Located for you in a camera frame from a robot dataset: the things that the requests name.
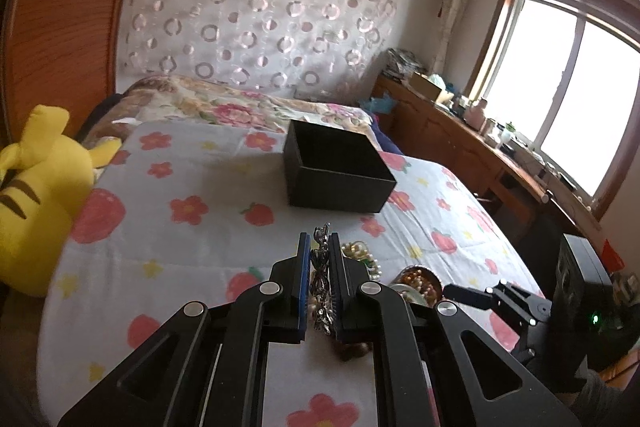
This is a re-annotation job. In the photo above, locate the floral quilt blanket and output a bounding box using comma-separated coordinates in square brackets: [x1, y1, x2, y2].
[80, 75, 382, 150]

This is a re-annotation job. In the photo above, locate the round dish of beads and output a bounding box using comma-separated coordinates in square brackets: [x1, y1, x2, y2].
[390, 265, 442, 308]

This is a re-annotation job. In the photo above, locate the black jewelry box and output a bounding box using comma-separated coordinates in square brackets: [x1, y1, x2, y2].
[283, 120, 397, 213]

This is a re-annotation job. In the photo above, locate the pink bottle on cabinet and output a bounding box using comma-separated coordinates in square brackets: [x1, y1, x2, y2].
[463, 98, 488, 131]

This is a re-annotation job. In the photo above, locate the strawberry flower print bedsheet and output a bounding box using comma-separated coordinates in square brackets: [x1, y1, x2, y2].
[37, 122, 538, 424]

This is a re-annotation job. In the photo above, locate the window with wooden frame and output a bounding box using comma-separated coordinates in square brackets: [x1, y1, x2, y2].
[465, 0, 639, 219]

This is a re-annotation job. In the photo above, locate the black speaker box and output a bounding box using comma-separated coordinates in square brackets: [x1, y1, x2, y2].
[551, 234, 613, 336]

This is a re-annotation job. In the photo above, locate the wooden wardrobe door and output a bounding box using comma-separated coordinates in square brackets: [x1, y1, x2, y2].
[1, 0, 122, 144]

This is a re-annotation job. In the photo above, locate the long wooden side cabinet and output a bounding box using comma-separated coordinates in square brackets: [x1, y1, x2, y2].
[372, 75, 604, 251]

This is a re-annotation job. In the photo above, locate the yellow striped plush toy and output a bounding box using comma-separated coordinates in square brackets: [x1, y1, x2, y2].
[1, 105, 122, 297]

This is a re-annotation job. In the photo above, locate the silver rhinestone hair comb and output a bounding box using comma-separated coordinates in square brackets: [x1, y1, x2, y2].
[309, 223, 334, 336]

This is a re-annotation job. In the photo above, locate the circle pattern sheer curtain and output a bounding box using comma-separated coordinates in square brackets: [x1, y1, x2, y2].
[116, 0, 397, 101]

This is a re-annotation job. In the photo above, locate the cardboard tissue box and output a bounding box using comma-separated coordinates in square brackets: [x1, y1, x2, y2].
[408, 72, 444, 102]

